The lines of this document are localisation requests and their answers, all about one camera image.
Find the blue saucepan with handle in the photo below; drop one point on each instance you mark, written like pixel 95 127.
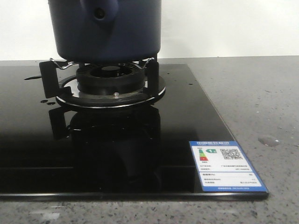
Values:
pixel 101 31

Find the black right gas burner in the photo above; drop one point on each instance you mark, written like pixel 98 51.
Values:
pixel 113 85

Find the blue energy label sticker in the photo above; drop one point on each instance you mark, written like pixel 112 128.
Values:
pixel 222 166

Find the black glass gas cooktop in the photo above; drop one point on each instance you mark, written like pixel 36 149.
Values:
pixel 50 152

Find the black right pot support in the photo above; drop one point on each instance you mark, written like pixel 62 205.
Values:
pixel 50 79

